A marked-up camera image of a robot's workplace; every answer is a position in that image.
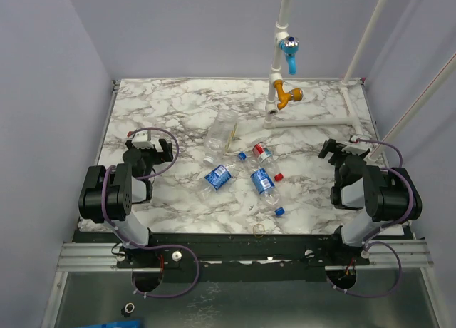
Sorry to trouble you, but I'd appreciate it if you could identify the blue label bottle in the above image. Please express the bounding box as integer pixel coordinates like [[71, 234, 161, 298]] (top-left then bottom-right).
[[198, 152, 247, 200], [250, 168, 285, 217]]

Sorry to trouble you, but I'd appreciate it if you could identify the large clear juice bottle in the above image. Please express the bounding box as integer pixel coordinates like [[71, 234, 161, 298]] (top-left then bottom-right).
[[203, 110, 238, 165]]

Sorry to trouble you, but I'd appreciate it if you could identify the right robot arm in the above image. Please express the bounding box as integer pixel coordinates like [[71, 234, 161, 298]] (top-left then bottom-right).
[[318, 136, 423, 265]]

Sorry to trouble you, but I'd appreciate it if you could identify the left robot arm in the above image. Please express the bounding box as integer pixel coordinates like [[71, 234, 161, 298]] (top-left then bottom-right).
[[78, 138, 174, 267]]

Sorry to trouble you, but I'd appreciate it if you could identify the red label bottle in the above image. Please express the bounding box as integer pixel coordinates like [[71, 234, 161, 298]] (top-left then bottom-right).
[[252, 142, 284, 182]]

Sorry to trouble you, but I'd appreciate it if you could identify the yellow brass faucet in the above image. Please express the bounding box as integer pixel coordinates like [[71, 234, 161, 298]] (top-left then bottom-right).
[[273, 80, 304, 111]]

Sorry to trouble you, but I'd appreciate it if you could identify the blue faucet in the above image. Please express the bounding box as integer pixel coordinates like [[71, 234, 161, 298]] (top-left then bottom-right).
[[279, 36, 299, 75]]

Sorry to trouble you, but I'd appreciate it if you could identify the rubber band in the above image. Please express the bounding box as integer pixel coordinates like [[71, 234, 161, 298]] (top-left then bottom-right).
[[252, 223, 266, 238]]

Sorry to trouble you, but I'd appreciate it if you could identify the blue box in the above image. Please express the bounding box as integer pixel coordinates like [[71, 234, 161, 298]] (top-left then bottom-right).
[[79, 319, 143, 328]]

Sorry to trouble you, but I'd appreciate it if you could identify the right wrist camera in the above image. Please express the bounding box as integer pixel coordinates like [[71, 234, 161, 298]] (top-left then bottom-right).
[[342, 135, 371, 155]]

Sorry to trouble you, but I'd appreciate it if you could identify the white PVC pipe frame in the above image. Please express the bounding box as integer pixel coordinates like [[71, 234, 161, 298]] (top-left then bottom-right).
[[263, 0, 388, 136]]

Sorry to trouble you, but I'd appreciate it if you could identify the aluminium rail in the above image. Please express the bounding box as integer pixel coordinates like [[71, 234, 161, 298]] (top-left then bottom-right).
[[57, 240, 434, 272]]

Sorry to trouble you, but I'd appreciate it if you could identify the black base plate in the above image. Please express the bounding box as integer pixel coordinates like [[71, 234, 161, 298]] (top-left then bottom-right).
[[73, 233, 362, 289]]

